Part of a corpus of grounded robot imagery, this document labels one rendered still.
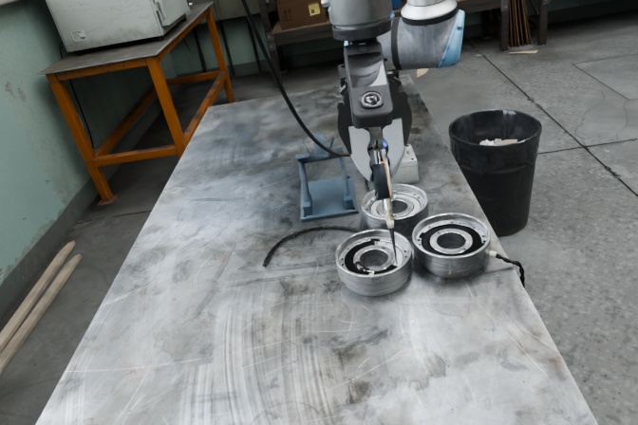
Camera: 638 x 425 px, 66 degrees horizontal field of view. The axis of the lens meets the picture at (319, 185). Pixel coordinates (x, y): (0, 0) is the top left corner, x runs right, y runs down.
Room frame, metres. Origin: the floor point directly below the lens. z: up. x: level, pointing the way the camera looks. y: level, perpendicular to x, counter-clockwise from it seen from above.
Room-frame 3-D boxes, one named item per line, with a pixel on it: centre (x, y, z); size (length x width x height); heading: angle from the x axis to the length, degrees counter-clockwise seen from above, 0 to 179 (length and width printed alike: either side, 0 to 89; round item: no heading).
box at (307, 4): (4.25, -0.14, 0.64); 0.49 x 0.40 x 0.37; 90
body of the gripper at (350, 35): (0.62, -0.09, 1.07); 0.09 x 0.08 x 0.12; 176
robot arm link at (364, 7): (0.61, -0.08, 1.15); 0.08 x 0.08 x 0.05
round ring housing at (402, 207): (0.66, -0.11, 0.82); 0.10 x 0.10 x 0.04
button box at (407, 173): (0.81, -0.15, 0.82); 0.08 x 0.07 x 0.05; 175
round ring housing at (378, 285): (0.54, -0.06, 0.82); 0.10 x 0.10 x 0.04
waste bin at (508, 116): (1.70, -0.70, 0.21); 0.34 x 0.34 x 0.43
